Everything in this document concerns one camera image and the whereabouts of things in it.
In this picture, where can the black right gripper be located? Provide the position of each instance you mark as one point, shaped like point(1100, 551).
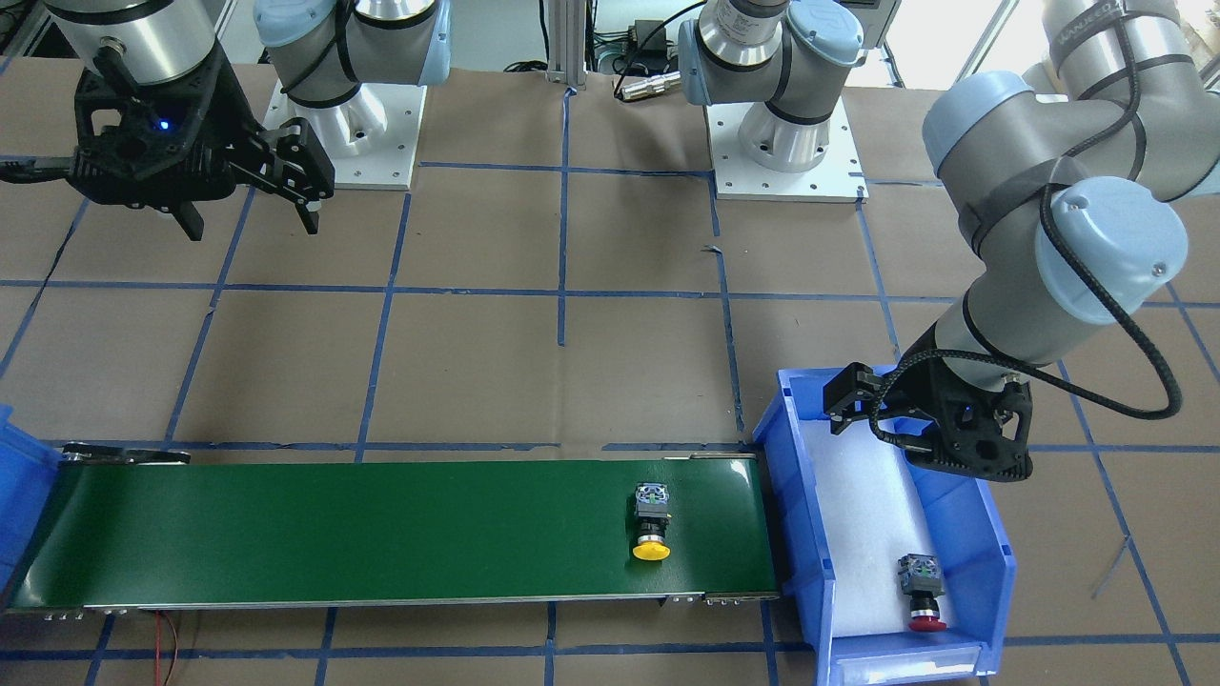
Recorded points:
point(227, 112)

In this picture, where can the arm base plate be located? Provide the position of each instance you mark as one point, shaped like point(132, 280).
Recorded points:
point(758, 156)
point(371, 139)

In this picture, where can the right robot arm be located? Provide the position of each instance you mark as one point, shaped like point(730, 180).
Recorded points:
point(323, 51)

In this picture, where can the yellow push button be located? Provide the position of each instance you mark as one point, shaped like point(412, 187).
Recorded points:
point(652, 517)

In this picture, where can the blue bin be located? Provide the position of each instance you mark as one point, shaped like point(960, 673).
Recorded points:
point(28, 469)
point(976, 558)

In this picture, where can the red push button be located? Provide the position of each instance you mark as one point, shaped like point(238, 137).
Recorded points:
point(921, 579)

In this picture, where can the green conveyor belt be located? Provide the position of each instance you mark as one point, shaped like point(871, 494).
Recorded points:
point(254, 536)

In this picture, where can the white foam pad bin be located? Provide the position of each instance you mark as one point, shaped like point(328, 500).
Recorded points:
point(873, 516)

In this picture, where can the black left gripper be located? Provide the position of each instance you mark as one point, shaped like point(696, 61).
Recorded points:
point(917, 393)

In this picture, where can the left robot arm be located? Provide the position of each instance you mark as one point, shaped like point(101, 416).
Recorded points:
point(1068, 204)

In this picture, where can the aluminium frame post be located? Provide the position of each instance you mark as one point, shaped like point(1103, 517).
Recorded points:
point(566, 25)

